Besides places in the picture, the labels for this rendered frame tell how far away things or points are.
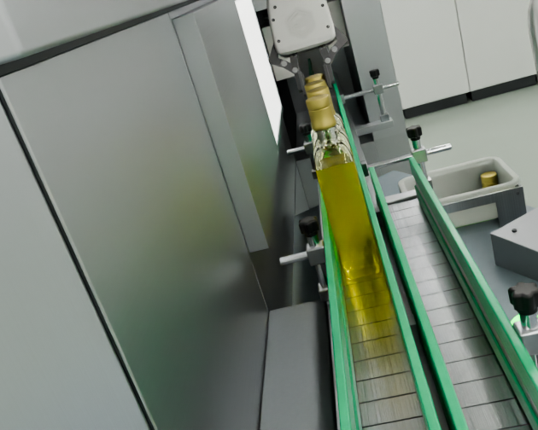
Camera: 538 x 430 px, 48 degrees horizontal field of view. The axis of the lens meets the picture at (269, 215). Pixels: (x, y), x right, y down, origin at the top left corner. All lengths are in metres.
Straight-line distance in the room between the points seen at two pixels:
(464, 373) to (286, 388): 0.21
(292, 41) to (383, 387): 0.57
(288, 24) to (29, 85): 0.69
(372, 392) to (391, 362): 0.06
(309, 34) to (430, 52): 3.83
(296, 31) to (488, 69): 3.99
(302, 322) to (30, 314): 0.52
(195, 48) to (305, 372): 0.43
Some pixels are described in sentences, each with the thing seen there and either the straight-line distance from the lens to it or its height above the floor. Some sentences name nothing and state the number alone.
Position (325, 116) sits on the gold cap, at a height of 1.14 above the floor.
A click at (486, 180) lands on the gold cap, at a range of 1.40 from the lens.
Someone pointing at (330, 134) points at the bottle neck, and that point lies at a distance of 0.88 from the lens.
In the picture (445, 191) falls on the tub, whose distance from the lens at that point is 1.42.
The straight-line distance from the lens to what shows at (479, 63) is 4.94.
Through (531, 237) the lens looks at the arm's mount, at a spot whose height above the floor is 0.81.
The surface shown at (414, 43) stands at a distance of 4.81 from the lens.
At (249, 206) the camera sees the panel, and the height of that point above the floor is 1.05.
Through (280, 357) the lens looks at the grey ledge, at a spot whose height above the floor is 0.88.
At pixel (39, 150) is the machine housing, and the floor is 1.28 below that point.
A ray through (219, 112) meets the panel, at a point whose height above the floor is 1.19.
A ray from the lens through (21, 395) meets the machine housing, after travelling 0.46.
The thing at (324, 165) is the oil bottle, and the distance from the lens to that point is 0.87.
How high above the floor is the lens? 1.34
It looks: 21 degrees down
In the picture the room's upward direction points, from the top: 17 degrees counter-clockwise
